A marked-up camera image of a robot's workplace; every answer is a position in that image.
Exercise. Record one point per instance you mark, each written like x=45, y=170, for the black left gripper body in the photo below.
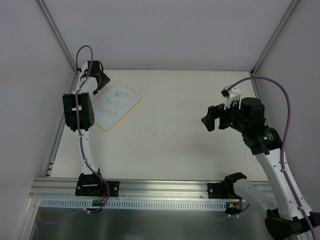
x=101, y=81

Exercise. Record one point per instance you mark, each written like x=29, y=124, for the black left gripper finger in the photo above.
x=99, y=87
x=103, y=79

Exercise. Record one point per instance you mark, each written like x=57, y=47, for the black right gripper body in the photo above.
x=223, y=118

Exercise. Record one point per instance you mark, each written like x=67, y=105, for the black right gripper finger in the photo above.
x=213, y=114
x=204, y=120

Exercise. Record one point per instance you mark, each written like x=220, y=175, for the yellow framed whiteboard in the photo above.
x=113, y=104

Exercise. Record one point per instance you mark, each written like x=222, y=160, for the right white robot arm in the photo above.
x=288, y=215

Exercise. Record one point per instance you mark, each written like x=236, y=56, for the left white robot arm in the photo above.
x=79, y=113

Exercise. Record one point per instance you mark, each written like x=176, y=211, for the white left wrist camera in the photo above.
x=83, y=68

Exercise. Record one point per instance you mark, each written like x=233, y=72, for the left aluminium frame post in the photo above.
x=56, y=33

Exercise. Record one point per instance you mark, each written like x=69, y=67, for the aluminium frame post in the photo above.
x=56, y=33
x=275, y=34

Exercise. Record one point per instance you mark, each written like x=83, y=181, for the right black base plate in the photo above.
x=220, y=190

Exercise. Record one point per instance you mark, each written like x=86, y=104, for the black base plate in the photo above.
x=90, y=185
x=220, y=190

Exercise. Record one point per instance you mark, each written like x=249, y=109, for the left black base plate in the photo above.
x=90, y=185

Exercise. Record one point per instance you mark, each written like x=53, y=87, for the white slotted cable duct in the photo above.
x=134, y=204

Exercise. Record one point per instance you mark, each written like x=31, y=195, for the aluminium mounting rail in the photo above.
x=128, y=189

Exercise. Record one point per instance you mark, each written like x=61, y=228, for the right aluminium frame post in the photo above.
x=275, y=34

